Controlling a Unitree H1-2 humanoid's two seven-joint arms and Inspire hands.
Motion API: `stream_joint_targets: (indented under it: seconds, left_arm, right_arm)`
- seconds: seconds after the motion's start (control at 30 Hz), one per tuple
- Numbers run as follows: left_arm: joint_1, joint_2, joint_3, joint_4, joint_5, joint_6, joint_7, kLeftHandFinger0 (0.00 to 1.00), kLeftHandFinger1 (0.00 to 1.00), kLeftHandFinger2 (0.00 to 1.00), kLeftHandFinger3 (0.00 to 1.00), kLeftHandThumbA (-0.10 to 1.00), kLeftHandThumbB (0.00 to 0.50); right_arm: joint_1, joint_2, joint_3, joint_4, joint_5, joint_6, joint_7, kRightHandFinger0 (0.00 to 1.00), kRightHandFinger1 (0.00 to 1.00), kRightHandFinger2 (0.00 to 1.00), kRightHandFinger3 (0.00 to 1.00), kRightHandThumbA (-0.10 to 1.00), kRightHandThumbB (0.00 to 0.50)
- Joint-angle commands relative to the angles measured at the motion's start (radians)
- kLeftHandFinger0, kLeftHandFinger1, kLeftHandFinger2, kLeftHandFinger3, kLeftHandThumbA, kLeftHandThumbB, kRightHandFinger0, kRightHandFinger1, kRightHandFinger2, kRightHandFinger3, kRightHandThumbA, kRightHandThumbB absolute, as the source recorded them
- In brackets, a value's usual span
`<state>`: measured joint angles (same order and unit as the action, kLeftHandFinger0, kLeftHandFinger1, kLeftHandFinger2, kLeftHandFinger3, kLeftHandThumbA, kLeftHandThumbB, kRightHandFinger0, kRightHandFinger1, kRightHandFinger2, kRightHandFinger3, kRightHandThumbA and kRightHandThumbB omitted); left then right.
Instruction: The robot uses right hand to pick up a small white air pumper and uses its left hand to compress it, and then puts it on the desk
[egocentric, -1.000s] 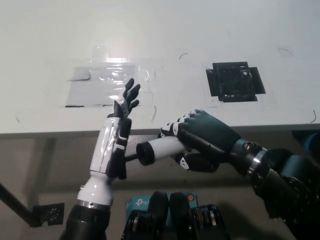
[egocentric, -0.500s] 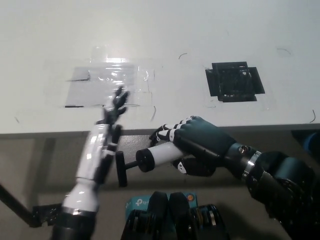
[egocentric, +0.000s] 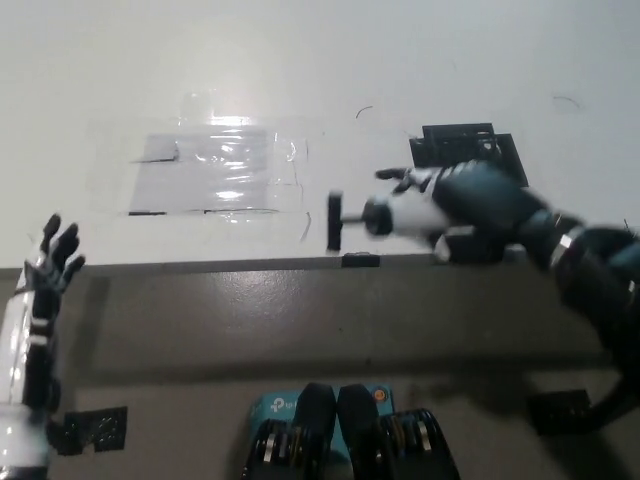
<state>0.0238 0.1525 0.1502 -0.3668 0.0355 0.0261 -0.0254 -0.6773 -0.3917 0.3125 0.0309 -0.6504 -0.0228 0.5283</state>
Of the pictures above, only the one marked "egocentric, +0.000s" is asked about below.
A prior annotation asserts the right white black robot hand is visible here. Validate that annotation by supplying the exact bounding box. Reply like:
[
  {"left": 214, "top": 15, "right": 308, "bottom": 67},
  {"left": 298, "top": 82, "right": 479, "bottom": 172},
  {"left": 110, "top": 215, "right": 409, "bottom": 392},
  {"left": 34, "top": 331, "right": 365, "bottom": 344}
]
[{"left": 374, "top": 160, "right": 551, "bottom": 265}]

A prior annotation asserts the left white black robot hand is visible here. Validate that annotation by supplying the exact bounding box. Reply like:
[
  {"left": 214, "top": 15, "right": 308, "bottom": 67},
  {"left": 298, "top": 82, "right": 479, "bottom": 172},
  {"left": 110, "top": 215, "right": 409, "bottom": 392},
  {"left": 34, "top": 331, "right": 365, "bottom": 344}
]
[{"left": 0, "top": 213, "right": 87, "bottom": 409}]

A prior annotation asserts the white air pump black handle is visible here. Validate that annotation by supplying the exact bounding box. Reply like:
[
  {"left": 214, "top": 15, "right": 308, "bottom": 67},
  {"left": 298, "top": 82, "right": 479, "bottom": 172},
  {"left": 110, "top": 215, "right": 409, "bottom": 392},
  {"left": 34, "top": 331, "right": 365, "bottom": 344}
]
[{"left": 327, "top": 190, "right": 451, "bottom": 251}]

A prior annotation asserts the clear plastic sheet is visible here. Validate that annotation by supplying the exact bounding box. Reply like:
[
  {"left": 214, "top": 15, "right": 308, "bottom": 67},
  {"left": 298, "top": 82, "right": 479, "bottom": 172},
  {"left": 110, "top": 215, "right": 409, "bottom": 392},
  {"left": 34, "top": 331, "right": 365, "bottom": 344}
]
[{"left": 128, "top": 130, "right": 281, "bottom": 216}]

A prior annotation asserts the black floor foot plate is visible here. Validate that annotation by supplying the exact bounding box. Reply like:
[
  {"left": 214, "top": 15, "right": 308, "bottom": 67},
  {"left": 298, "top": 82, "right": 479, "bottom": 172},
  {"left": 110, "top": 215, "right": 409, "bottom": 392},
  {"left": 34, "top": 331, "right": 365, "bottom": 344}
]
[
  {"left": 56, "top": 404, "right": 129, "bottom": 456},
  {"left": 527, "top": 389, "right": 591, "bottom": 437}
]

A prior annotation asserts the clear plastic film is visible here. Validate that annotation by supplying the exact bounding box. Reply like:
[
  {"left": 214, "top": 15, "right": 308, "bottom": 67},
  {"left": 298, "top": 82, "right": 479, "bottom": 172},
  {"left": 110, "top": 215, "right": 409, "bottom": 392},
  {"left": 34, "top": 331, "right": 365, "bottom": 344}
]
[{"left": 114, "top": 89, "right": 311, "bottom": 226}]

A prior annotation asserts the teal router box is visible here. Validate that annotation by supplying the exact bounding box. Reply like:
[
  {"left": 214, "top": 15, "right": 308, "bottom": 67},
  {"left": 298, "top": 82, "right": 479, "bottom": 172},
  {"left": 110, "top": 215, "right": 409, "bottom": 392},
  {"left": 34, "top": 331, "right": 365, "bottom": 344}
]
[{"left": 249, "top": 383, "right": 394, "bottom": 461}]

